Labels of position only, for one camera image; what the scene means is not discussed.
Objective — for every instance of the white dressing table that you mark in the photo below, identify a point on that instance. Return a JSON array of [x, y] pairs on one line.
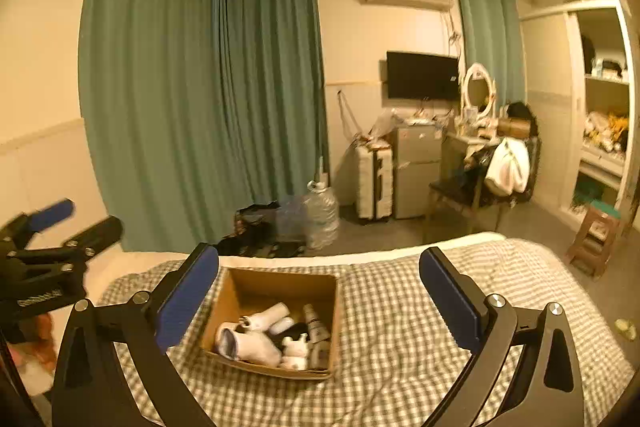
[[457, 152]]

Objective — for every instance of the white sock with paper band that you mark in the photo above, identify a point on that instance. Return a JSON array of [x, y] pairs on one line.
[[265, 314]]

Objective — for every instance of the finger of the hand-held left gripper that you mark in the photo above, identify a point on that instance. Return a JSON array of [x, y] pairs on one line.
[[97, 233], [50, 213]]

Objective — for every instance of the large clear water bottle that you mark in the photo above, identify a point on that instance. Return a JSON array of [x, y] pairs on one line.
[[322, 217]]

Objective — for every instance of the white sock with blue trim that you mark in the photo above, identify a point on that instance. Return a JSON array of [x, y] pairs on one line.
[[255, 347]]

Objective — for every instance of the small pale floor object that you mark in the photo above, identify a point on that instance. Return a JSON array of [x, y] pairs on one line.
[[625, 327]]

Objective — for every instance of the white suitcase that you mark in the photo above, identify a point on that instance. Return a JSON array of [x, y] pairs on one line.
[[372, 184]]

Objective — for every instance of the brown cardboard box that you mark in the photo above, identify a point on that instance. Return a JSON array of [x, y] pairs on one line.
[[250, 287]]

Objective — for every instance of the black sock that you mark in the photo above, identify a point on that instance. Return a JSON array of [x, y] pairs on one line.
[[296, 331]]

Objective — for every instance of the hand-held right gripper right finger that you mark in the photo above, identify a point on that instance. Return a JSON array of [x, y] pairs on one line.
[[450, 302]]

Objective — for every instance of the dark wooden chair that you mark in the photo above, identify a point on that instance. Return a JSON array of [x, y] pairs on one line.
[[450, 194]]

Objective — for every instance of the crumpled plastic bag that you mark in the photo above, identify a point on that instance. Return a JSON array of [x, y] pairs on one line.
[[385, 124]]

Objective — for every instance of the small white sock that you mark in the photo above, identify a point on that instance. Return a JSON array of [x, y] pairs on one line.
[[295, 352]]

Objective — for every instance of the black wall television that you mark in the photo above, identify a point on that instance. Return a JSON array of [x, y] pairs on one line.
[[422, 74]]

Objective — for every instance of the small silver fridge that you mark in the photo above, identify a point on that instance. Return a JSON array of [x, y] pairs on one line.
[[417, 172]]

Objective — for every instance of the black floor bag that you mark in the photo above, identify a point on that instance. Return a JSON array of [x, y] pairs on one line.
[[250, 219]]

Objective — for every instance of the white cloth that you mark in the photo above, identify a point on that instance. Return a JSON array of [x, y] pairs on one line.
[[507, 167]]

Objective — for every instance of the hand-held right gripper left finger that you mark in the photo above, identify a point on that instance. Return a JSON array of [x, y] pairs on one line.
[[187, 302]]

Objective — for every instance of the wooden stool with teal top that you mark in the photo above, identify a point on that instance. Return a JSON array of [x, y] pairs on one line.
[[595, 232]]

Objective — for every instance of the narrow green curtain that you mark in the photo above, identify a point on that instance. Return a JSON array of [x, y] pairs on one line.
[[490, 32]]

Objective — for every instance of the white wardrobe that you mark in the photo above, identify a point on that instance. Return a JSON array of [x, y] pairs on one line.
[[550, 107]]

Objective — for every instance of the short white sock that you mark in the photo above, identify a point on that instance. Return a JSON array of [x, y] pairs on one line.
[[284, 324]]

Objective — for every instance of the wide green curtain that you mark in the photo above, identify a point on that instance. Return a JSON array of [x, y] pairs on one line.
[[150, 82]]

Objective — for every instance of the white oval mirror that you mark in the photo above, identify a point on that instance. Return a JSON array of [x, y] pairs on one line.
[[477, 91]]

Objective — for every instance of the black fluffy item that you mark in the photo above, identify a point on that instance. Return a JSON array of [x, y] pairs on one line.
[[520, 109]]

